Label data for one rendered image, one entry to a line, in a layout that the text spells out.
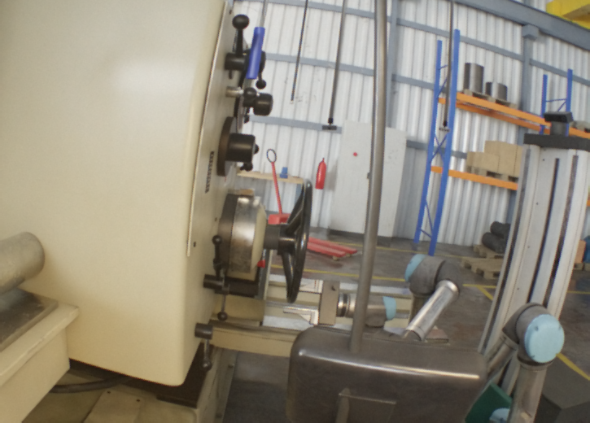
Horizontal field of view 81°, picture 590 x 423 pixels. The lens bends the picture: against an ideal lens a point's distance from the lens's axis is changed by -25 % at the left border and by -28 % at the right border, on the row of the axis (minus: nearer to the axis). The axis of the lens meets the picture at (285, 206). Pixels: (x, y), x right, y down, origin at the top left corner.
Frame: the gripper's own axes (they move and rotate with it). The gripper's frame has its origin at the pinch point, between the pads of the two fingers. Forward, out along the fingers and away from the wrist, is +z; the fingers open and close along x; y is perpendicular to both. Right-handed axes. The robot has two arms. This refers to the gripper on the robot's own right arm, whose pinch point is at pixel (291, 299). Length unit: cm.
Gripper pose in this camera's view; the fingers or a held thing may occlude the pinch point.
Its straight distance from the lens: 131.6
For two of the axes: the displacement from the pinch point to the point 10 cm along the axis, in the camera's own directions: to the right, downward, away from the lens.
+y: 0.6, -3.1, -9.5
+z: -9.9, -1.4, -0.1
